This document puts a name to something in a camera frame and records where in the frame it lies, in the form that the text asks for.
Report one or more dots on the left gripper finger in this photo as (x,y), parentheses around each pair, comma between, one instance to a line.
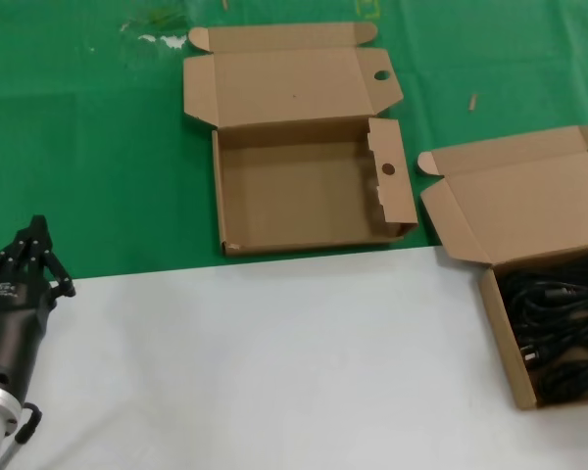
(54,267)
(14,254)

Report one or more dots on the cardboard box with round holes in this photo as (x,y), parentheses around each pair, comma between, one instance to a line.
(294,196)

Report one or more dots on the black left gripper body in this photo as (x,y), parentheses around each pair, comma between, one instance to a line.
(10,333)

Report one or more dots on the clear plastic wrap scrap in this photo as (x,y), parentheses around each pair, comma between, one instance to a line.
(174,41)

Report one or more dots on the green table cloth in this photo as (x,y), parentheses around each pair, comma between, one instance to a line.
(78,147)

